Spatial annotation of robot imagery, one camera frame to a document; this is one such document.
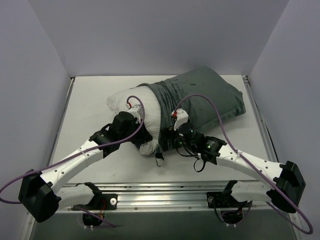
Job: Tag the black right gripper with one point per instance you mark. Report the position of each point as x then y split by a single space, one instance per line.
167 136

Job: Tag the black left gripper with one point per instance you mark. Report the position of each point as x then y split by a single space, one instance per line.
144 136

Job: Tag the zebra and green pillowcase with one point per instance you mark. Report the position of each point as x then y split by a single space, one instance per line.
206 97

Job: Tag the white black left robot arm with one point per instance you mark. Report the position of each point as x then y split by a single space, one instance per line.
43 192

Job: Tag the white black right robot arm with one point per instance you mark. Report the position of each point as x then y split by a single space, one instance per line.
281 184

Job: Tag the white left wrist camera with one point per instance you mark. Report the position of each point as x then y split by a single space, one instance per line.
135 111

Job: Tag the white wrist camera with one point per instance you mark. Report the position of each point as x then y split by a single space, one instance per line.
135 111
180 117

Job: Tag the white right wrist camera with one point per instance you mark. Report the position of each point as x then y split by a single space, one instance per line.
180 117

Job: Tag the aluminium front rail frame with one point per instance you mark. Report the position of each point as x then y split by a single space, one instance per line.
153 195

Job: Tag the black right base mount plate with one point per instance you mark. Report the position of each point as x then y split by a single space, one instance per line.
216 199

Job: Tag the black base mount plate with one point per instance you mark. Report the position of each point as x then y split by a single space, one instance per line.
216 199
110 201

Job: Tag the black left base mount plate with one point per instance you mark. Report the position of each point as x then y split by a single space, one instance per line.
110 201

